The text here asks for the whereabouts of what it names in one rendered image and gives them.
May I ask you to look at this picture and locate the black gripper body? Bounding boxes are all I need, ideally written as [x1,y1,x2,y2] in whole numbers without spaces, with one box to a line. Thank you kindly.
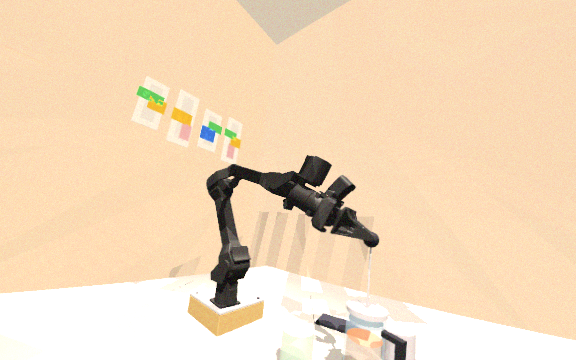
[304,192,343,233]

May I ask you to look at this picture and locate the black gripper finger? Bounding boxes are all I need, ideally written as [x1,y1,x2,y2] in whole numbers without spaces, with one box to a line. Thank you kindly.
[331,206,375,242]
[350,210,371,232]

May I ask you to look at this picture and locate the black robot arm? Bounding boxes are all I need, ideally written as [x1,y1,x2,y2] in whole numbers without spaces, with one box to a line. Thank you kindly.
[206,155,356,309]

